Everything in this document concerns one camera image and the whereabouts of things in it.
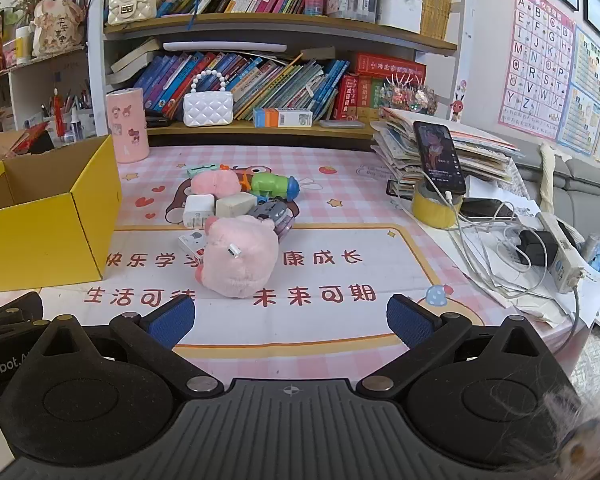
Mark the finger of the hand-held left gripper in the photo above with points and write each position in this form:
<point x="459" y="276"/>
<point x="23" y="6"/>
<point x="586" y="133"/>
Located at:
<point x="15" y="331"/>
<point x="15" y="307"/>

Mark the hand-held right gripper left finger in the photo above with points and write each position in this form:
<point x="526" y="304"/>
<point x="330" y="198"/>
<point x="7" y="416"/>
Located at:
<point x="172" y="322"/>

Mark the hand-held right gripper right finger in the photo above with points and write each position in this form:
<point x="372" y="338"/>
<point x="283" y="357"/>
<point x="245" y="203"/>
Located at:
<point x="410" y="322"/>

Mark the yellow cardboard box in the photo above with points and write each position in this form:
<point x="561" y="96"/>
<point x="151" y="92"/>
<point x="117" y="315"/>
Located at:
<point x="40" y="240"/>

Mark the large pink plush pig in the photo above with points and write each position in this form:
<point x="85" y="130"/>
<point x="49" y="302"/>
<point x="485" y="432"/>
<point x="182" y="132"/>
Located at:
<point x="240" y="265"/>

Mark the white charger plug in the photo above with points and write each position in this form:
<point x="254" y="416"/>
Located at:
<point x="197" y="210"/>

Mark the beige foam block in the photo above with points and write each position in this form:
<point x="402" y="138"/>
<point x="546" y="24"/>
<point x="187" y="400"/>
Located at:
<point x="235" y="205"/>

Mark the small pink plush toy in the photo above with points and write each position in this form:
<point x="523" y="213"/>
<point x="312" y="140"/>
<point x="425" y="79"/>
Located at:
<point x="212" y="183"/>

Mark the teal correction tape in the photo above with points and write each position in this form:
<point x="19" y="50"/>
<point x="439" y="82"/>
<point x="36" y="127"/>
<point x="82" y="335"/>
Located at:
<point x="202" y="169"/>

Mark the orange hair claw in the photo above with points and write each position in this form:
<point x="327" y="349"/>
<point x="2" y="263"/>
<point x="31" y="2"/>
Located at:
<point x="243" y="179"/>

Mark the green toy with blue cap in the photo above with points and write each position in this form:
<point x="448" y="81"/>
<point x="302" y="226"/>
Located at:
<point x="270" y="183"/>

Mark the small white printed box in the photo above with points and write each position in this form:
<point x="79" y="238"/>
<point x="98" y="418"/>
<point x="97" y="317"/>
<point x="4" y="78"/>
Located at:
<point x="191" y="242"/>

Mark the yellow tape roll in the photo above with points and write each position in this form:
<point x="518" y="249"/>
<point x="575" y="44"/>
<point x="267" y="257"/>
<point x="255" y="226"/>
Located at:
<point x="430" y="210"/>

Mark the pink printed table mat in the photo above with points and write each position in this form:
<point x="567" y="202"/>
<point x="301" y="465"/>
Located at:
<point x="330" y="240"/>

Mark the loose white papers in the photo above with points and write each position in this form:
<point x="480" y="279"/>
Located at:
<point x="520" y="285"/>

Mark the black phone under papers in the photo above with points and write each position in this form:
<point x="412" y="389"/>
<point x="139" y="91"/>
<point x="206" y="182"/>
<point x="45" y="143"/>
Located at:
<point x="400" y="189"/>

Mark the black flat phone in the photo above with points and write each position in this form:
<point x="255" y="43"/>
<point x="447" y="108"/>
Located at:
<point x="485" y="207"/>

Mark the black power adapter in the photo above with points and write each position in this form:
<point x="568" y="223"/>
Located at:
<point x="535" y="247"/>

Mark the grey gadget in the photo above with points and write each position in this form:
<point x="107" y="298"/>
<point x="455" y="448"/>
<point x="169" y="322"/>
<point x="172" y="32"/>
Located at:
<point x="272" y="212"/>

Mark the brown cardboard box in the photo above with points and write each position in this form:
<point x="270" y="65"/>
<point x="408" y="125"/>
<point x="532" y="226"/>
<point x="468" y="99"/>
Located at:
<point x="0" y="150"/>

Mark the white power strip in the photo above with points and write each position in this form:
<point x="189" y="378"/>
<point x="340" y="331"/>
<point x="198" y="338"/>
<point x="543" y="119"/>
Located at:
<point x="562" y="260"/>

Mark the black smartphone with lit screen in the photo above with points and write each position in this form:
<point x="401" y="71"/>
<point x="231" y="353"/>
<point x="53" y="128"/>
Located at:
<point x="437" y="155"/>

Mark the red flat packet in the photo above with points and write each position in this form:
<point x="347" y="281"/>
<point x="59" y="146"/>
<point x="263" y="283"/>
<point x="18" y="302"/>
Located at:
<point x="30" y="137"/>

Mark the stack of papers and booklets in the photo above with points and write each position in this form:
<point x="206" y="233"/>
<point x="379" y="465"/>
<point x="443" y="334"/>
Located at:
<point x="485" y="150"/>

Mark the pen cup with pens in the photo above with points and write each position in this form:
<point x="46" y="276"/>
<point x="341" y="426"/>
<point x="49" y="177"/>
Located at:
<point x="72" y="120"/>

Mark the pink printed canister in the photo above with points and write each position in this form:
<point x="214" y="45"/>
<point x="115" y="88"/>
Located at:
<point x="126" y="130"/>

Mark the small black case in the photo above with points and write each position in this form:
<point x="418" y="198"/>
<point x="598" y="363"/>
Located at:
<point x="157" y="122"/>

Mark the fluffy grey fur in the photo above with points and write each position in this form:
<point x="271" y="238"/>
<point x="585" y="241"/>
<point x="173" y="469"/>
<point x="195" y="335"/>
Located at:
<point x="580" y="430"/>

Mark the beige fabric roll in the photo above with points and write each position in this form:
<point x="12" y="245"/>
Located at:
<point x="549" y="175"/>

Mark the grey flat case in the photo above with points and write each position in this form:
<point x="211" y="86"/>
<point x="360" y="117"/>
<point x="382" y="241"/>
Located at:
<point x="342" y="123"/>

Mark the white quilted pearl handbag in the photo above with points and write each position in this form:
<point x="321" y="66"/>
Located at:
<point x="207" y="110"/>

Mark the white shelf unit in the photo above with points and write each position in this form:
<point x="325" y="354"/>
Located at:
<point x="45" y="90"/>

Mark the grey sofa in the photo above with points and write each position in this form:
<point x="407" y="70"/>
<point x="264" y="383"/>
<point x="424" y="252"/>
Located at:
<point x="585" y="180"/>

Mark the colourful sequin headband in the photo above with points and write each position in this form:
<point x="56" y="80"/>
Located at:
<point x="410" y="96"/>

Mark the orange blue white carton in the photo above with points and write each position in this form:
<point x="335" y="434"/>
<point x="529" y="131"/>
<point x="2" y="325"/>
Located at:
<point x="285" y="118"/>

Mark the red thick dictionaries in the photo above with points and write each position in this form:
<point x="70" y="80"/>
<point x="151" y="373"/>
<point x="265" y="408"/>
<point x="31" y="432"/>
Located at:
<point x="380" y="67"/>

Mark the white jar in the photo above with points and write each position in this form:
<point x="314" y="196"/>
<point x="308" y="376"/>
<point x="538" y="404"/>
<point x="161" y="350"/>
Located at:
<point x="23" y="45"/>

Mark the stack of thick pale books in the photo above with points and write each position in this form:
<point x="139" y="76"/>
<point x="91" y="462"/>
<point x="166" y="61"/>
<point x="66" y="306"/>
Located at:
<point x="135" y="57"/>

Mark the lavender rolled sheet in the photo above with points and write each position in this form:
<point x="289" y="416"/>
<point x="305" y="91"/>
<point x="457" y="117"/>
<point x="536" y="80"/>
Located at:
<point x="225" y="46"/>

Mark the blue chart poster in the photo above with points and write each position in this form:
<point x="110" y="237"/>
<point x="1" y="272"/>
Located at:
<point x="582" y="95"/>

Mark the beige pig figurine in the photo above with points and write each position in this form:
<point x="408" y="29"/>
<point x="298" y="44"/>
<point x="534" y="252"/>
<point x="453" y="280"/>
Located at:
<point x="57" y="25"/>

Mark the pink alphabet poster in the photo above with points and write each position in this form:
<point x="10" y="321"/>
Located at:
<point x="535" y="65"/>

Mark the wooden bookshelf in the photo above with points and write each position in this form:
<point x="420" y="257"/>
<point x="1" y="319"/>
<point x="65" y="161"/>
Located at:
<point x="280" y="24"/>

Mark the row of yellow books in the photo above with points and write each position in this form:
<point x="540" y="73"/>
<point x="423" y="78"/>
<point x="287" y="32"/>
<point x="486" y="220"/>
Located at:
<point x="437" y="0"/>

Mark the cartoon deer wall sticker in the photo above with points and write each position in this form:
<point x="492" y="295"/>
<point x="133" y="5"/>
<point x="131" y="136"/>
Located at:
<point x="457" y="105"/>

